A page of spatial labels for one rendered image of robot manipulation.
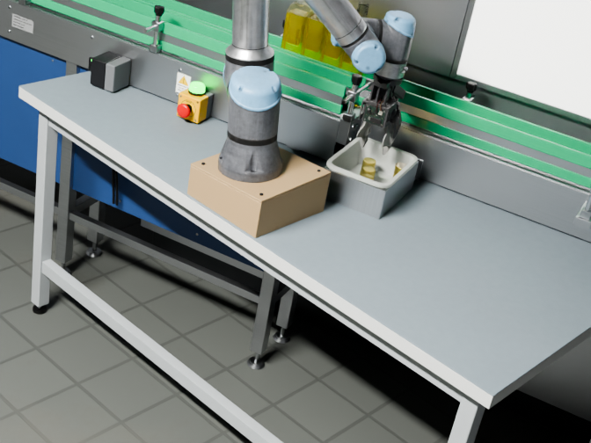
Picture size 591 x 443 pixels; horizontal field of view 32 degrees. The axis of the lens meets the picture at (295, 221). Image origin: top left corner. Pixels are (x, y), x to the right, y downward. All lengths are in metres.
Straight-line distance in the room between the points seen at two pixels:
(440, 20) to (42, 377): 1.49
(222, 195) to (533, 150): 0.80
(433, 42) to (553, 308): 0.85
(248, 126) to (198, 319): 1.14
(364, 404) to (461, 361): 1.05
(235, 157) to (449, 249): 0.55
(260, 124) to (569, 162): 0.79
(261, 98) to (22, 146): 1.25
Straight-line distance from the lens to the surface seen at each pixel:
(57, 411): 2.94
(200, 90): 2.79
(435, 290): 2.28
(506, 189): 2.66
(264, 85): 2.29
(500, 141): 2.64
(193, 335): 3.25
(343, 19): 2.27
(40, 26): 3.13
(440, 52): 2.80
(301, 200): 2.39
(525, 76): 2.75
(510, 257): 2.49
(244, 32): 2.39
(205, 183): 2.40
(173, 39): 2.88
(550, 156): 2.62
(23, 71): 3.26
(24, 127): 3.33
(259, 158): 2.34
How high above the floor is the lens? 1.95
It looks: 30 degrees down
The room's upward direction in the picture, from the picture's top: 11 degrees clockwise
